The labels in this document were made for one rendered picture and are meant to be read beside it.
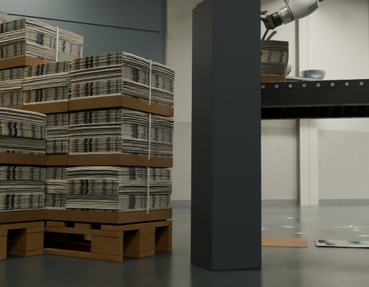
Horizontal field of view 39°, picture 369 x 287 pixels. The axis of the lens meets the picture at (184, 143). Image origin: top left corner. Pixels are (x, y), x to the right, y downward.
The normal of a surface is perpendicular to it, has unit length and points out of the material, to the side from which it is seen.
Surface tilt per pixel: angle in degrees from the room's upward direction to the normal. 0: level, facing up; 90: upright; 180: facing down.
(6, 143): 89
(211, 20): 90
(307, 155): 90
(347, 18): 90
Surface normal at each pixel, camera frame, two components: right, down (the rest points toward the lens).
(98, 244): -0.53, -0.07
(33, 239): 0.85, -0.04
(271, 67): -0.21, -0.07
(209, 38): -0.93, -0.04
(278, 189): 0.36, -0.07
